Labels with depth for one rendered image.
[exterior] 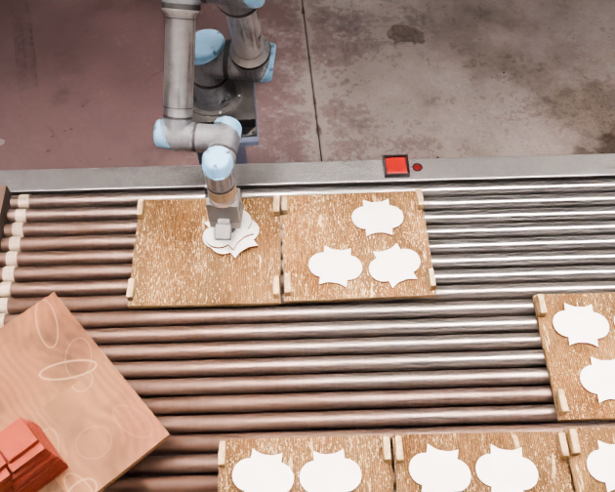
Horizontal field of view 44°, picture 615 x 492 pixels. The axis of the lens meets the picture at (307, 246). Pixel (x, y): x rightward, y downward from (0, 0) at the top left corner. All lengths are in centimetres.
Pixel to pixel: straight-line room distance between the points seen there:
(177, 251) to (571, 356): 109
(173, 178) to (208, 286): 41
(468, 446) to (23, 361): 109
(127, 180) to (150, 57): 176
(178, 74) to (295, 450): 96
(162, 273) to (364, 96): 193
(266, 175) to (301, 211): 18
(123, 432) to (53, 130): 224
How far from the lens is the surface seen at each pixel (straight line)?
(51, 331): 202
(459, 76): 396
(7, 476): 173
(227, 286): 210
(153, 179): 237
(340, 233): 218
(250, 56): 223
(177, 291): 211
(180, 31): 198
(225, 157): 191
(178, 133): 201
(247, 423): 195
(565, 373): 207
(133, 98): 390
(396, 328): 206
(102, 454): 185
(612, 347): 215
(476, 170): 239
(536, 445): 198
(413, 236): 219
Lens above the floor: 275
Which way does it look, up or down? 57 degrees down
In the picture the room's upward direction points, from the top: 1 degrees counter-clockwise
